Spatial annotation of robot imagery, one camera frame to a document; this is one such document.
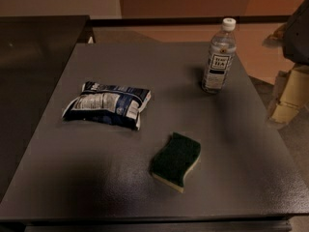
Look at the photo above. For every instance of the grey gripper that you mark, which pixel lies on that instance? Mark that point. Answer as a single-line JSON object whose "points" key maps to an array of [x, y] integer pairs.
{"points": [[297, 38]]}

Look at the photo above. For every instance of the clear plastic water bottle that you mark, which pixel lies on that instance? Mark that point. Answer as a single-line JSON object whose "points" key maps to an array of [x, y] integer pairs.
{"points": [[221, 54]]}

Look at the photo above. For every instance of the blue chip bag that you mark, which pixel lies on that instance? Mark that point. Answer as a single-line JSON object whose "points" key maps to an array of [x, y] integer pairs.
{"points": [[109, 104]]}

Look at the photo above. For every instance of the green and yellow sponge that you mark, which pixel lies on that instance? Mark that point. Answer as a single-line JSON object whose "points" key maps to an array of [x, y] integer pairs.
{"points": [[175, 160]]}

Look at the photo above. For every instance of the dark side counter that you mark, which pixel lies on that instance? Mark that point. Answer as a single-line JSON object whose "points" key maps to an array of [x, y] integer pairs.
{"points": [[34, 51]]}

